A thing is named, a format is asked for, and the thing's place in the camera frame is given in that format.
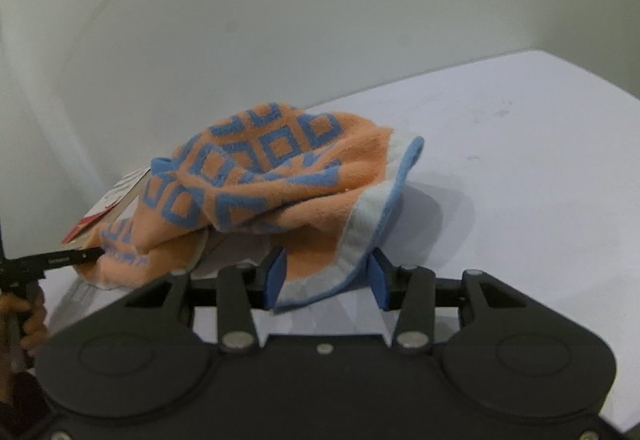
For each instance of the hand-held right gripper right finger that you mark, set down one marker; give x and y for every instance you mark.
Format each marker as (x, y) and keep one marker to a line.
(380, 282)

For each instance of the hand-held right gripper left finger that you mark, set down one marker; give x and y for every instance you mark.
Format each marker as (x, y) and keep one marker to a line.
(274, 280)

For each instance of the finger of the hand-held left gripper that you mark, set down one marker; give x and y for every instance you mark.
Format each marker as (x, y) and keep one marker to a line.
(70, 259)

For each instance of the orange and blue patterned towel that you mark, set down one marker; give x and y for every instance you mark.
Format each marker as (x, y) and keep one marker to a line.
(305, 170)

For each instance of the person's left hand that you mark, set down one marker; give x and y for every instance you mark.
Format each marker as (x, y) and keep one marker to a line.
(34, 320)

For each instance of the white box with red label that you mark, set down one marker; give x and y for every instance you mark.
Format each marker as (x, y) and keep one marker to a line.
(122, 187)

